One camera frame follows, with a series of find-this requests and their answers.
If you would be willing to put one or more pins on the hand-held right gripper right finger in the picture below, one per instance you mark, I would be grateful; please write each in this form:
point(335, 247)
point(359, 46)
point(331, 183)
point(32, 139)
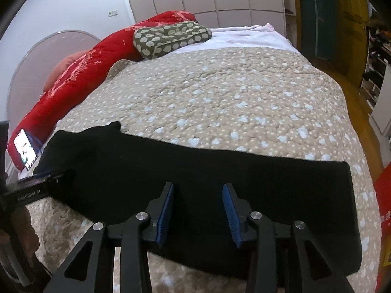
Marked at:
point(231, 210)

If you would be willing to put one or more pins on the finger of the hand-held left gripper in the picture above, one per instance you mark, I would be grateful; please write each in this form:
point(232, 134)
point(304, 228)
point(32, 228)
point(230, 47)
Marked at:
point(52, 178)

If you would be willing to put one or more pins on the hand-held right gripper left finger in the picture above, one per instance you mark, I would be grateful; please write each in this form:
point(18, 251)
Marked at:
point(166, 210)

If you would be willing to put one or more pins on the black pants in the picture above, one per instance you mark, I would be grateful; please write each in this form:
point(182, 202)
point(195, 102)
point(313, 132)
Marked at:
point(183, 171)

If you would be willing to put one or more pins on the person's left hand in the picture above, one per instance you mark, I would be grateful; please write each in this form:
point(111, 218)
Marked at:
point(30, 230)

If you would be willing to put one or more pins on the phone with lit screen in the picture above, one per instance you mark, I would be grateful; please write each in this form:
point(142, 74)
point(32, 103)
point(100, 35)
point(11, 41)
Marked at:
point(26, 149)

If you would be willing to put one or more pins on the pink pillow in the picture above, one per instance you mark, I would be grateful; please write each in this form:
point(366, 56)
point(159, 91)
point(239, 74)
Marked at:
point(62, 67)

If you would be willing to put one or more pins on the beige spotted bedspread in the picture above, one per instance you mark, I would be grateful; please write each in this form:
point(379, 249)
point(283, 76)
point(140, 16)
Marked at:
point(229, 97)

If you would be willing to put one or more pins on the red embroidered quilt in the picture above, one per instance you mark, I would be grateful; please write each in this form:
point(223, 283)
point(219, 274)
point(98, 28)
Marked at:
point(91, 64)

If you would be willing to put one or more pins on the grey arched headboard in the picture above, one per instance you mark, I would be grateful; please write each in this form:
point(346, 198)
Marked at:
point(39, 58)

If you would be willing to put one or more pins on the red cardboard box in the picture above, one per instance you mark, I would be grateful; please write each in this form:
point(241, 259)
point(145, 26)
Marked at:
point(385, 219)

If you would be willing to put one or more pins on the olive spotted pillow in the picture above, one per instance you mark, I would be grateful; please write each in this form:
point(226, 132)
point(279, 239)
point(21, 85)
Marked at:
point(171, 38)

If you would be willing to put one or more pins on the white bed sheet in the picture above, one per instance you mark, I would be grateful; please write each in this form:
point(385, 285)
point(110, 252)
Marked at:
point(244, 38)

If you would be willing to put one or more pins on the white shoe rack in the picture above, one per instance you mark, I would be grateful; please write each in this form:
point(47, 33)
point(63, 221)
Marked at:
point(377, 67)

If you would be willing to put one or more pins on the wooden door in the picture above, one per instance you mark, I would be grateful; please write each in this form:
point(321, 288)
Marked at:
point(333, 21)

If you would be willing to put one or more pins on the white open shelf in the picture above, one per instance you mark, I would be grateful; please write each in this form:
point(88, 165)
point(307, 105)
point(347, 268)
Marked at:
point(288, 3)

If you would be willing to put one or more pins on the wall switch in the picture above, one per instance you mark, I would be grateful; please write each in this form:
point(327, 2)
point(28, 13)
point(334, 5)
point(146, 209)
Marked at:
point(112, 13)

